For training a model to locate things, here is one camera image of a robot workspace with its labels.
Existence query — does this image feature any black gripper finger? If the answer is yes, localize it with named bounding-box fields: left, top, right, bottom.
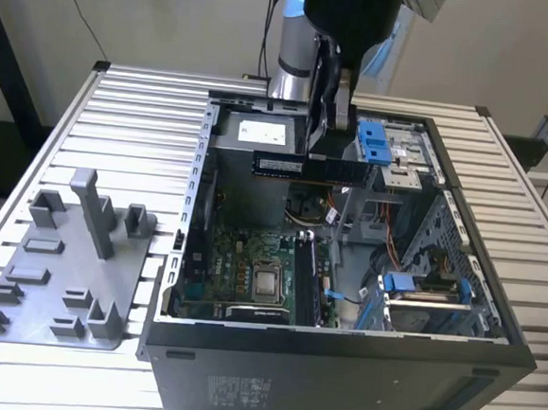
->
left=304, top=33, right=365, bottom=164

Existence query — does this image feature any silver metal drive cage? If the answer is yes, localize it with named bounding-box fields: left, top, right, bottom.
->
left=329, top=115, right=430, bottom=237

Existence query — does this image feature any grey power supply unit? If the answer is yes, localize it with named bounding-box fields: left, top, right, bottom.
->
left=203, top=109, right=306, bottom=231

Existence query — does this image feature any green motherboard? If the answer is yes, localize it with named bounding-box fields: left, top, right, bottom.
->
left=182, top=222, right=348, bottom=330

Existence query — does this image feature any silver CPU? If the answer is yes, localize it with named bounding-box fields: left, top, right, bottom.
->
left=253, top=269, right=283, bottom=300

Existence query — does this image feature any blue disk carrier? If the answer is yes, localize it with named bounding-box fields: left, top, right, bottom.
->
left=371, top=268, right=477, bottom=340

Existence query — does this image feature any metal CPU socket cover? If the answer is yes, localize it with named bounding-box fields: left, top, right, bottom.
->
left=245, top=258, right=291, bottom=308

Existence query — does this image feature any black graphics card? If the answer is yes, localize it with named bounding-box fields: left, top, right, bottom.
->
left=211, top=298, right=295, bottom=327

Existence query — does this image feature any black block behind table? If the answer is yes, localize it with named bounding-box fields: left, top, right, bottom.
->
left=498, top=134, right=548, bottom=176

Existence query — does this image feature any black PC case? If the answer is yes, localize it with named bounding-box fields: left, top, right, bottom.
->
left=132, top=84, right=548, bottom=410

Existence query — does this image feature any grey plastic parts rack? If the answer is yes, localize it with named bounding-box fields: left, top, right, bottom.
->
left=0, top=161, right=163, bottom=359

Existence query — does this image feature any blue plastic drive bracket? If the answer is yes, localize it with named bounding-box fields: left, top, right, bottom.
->
left=354, top=118, right=394, bottom=170

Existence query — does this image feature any silver camera with blue light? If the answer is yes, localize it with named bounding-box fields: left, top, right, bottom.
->
left=400, top=0, right=449, bottom=24

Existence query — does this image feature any yellow and white wire bundle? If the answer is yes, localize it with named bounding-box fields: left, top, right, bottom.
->
left=284, top=191, right=338, bottom=230

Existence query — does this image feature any orange wire bundle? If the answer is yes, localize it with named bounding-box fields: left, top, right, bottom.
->
left=375, top=201, right=406, bottom=273

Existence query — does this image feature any black wire with blue plug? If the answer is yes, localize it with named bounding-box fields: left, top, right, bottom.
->
left=322, top=288, right=373, bottom=309

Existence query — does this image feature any black slanted frame post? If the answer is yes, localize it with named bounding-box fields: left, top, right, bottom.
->
left=0, top=0, right=52, bottom=131

